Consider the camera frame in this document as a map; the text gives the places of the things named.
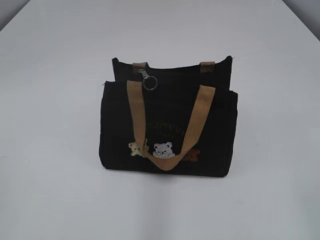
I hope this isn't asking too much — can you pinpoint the black canvas tote bag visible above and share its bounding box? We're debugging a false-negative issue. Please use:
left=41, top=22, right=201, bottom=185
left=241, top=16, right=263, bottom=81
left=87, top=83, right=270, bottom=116
left=99, top=56, right=238, bottom=178

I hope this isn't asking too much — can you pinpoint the silver zipper pull key ring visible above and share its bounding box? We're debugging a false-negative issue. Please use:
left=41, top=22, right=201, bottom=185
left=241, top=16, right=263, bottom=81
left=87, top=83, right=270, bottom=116
left=137, top=68, right=158, bottom=91

